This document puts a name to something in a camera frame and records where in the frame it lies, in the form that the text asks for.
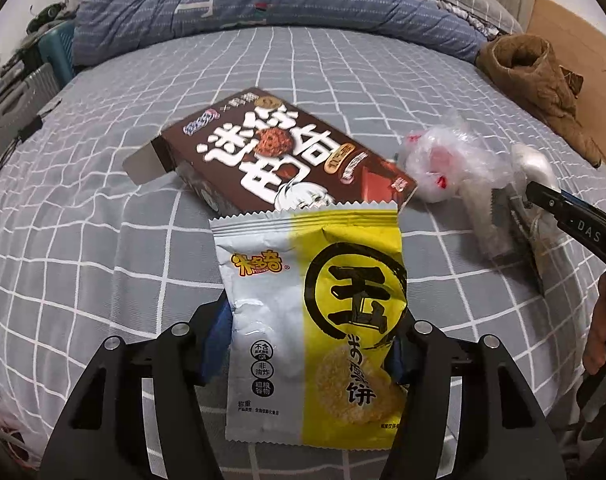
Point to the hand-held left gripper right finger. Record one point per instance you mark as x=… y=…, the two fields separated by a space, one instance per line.
x=397 y=360

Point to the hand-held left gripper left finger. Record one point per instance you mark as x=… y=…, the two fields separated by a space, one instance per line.
x=218 y=330

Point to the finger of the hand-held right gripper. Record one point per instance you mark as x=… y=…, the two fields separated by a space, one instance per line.
x=573 y=220

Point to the yellow white snack packet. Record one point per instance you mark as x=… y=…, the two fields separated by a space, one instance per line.
x=308 y=310

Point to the brown snack box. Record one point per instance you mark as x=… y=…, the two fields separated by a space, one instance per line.
x=263 y=160

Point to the person's right hand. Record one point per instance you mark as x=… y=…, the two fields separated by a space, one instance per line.
x=600 y=330

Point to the brown quilted jacket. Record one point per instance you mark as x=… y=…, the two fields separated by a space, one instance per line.
x=528 y=85

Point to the grey checked bed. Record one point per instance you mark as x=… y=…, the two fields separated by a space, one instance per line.
x=108 y=210

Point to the wooden headboard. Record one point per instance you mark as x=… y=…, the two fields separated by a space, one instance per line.
x=583 y=45

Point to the grey suitcase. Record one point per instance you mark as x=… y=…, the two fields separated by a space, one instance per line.
x=18 y=100

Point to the blue striped quilt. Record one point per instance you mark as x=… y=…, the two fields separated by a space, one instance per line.
x=183 y=20

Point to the dark clutter pile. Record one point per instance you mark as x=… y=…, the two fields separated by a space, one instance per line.
x=38 y=20

